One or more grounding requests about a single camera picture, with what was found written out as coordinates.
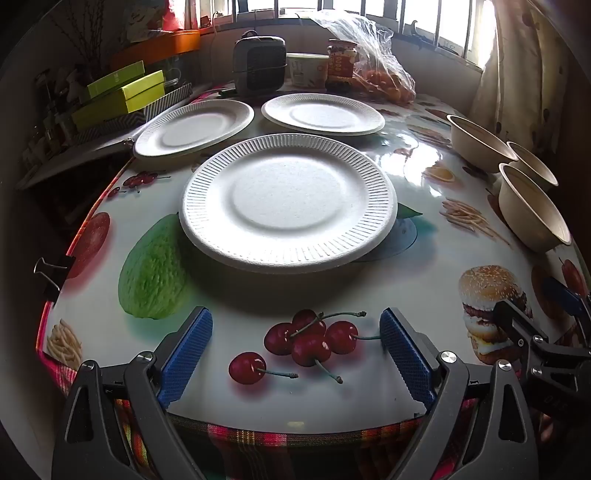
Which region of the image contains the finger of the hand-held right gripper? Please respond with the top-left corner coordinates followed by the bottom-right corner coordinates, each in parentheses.
top-left (492, 298), bottom-right (556, 352)
top-left (541, 275), bottom-right (591, 344)

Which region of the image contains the plaid cloth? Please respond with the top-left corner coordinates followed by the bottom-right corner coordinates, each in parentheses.
top-left (37, 360), bottom-right (555, 480)

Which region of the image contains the floral curtain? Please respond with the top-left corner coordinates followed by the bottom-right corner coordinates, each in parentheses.
top-left (468, 0), bottom-right (573, 153)

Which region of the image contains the grey striped box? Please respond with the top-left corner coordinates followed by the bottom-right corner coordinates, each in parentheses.
top-left (76, 82), bottom-right (193, 144)

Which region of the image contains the black binder clip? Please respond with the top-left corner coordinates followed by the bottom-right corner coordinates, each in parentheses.
top-left (33, 255), bottom-right (76, 303)

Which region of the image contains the dried branch bouquet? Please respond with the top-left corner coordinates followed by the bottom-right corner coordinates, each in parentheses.
top-left (60, 4), bottom-right (112, 70)

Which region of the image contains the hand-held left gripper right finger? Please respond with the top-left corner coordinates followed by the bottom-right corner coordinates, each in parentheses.
top-left (379, 307), bottom-right (540, 480)

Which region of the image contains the glass jar with red label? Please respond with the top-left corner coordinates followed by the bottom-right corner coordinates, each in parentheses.
top-left (326, 39), bottom-right (359, 92)

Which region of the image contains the beige paper bowl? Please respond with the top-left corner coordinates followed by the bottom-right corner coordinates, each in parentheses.
top-left (505, 141), bottom-right (559, 192)
top-left (447, 114), bottom-right (520, 174)
top-left (498, 163), bottom-right (572, 254)

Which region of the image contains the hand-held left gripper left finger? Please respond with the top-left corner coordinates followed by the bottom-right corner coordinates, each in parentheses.
top-left (52, 306), bottom-right (214, 480)

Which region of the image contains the white paper plate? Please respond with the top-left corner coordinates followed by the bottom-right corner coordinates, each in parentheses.
top-left (133, 99), bottom-right (256, 158)
top-left (179, 134), bottom-right (399, 274)
top-left (261, 93), bottom-right (386, 136)

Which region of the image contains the grey fan heater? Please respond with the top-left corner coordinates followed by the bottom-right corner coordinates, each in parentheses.
top-left (232, 30), bottom-right (288, 95)

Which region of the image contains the bright green flat box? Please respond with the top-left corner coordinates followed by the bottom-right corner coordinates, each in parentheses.
top-left (71, 70), bottom-right (167, 131)

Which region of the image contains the white plastic tub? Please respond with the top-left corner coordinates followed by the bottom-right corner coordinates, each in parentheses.
top-left (285, 52), bottom-right (329, 88)

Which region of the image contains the food print tablecloth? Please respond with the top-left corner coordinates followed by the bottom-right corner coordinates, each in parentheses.
top-left (37, 80), bottom-right (591, 435)

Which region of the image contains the clear plastic bag of oranges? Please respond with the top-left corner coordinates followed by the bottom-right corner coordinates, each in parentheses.
top-left (309, 9), bottom-right (417, 106)

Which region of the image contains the orange box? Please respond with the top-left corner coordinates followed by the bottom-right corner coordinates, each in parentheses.
top-left (110, 28), bottom-right (201, 70)

